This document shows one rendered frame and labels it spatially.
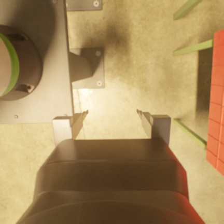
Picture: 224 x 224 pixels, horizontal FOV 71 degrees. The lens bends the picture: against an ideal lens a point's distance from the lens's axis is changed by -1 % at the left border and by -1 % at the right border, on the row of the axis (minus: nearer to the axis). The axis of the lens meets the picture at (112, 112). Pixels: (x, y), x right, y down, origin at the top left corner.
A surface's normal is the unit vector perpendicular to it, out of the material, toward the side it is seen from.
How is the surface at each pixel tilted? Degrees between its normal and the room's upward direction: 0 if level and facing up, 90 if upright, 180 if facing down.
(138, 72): 0
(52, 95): 0
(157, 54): 0
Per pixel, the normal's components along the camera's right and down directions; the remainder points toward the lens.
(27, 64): 0.97, 0.06
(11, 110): -0.01, 0.25
